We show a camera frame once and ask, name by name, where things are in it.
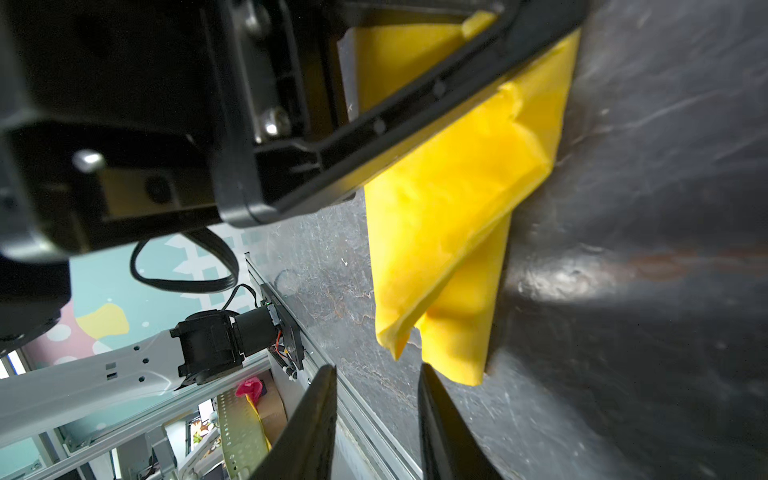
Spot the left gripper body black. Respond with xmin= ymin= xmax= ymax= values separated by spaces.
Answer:
xmin=0 ymin=0 xmax=361 ymax=265

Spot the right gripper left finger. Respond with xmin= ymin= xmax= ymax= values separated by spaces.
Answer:
xmin=250 ymin=365 xmax=337 ymax=480

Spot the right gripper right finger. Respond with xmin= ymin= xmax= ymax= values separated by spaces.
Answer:
xmin=418 ymin=363 xmax=502 ymax=479

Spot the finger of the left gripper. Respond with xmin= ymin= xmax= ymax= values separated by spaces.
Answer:
xmin=209 ymin=1 xmax=589 ymax=228

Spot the green plastic basket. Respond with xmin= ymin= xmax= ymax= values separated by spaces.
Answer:
xmin=216 ymin=390 xmax=271 ymax=479

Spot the aluminium mounting rail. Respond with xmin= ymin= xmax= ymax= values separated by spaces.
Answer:
xmin=245 ymin=252 xmax=422 ymax=479

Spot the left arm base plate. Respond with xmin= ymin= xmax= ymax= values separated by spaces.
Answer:
xmin=259 ymin=283 xmax=305 ymax=381

